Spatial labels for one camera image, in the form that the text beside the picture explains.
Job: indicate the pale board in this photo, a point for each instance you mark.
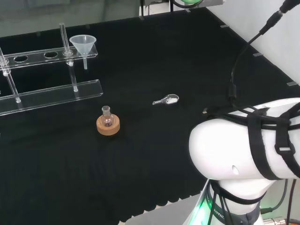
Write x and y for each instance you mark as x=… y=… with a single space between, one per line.
x=164 y=213

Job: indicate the black bench cloth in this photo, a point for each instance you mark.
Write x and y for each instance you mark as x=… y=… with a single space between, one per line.
x=152 y=152

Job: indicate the clear acrylic funnel stand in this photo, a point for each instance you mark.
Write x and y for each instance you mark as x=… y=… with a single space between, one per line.
x=47 y=97

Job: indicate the translucent plastic funnel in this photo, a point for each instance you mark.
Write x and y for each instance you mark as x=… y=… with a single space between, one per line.
x=83 y=44

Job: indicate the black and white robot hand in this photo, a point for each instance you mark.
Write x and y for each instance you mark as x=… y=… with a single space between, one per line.
x=188 y=2

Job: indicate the small round-bottom glass flask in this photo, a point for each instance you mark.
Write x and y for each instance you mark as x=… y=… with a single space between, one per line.
x=107 y=120

